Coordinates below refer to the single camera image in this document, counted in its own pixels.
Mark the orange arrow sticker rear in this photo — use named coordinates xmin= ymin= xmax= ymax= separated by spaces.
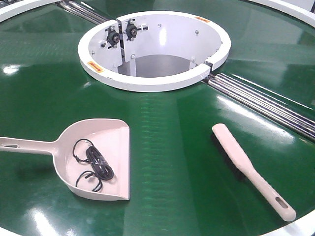
xmin=195 ymin=16 xmax=210 ymax=23

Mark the black cable bundle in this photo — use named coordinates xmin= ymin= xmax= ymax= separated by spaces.
xmin=72 ymin=138 xmax=115 ymax=193

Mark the pink plastic dustpan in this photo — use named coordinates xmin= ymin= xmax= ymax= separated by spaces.
xmin=0 ymin=118 xmax=130 ymax=201

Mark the white rim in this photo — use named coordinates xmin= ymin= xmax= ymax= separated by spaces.
xmin=0 ymin=0 xmax=58 ymax=22
xmin=252 ymin=0 xmax=315 ymax=27

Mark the white outer rim left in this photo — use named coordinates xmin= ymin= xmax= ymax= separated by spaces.
xmin=0 ymin=0 xmax=58 ymax=22

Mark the orange arrow sticker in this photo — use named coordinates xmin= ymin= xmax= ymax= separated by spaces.
xmin=195 ymin=16 xmax=210 ymax=23
xmin=87 ymin=60 xmax=104 ymax=73

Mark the steel rollers top left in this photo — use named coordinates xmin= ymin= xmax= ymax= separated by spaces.
xmin=57 ymin=0 xmax=110 ymax=25

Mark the white outer rim right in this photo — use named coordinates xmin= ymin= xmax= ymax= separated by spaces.
xmin=252 ymin=0 xmax=315 ymax=27

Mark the white inner conveyor ring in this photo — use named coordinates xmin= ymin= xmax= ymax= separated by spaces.
xmin=77 ymin=10 xmax=232 ymax=92

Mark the pink hand brush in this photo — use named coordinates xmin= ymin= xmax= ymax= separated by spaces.
xmin=212 ymin=123 xmax=296 ymax=222

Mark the black bearing right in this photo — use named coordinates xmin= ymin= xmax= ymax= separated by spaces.
xmin=124 ymin=19 xmax=149 ymax=41

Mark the orange arrow sticker front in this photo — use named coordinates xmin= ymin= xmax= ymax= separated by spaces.
xmin=87 ymin=60 xmax=104 ymax=73

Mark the black bearing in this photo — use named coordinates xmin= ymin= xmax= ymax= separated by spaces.
xmin=124 ymin=19 xmax=149 ymax=41
xmin=106 ymin=26 xmax=120 ymax=49

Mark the black bearing left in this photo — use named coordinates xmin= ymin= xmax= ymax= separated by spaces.
xmin=106 ymin=26 xmax=120 ymax=49

